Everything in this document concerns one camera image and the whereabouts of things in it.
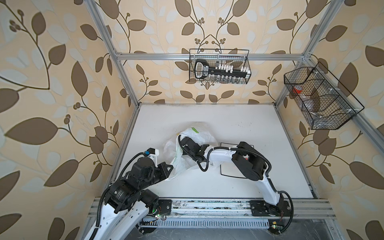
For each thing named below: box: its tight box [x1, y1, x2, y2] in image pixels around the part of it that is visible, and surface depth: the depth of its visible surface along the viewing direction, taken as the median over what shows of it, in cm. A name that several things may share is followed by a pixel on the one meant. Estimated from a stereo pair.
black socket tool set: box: [194, 59, 251, 83], surface depth 86 cm
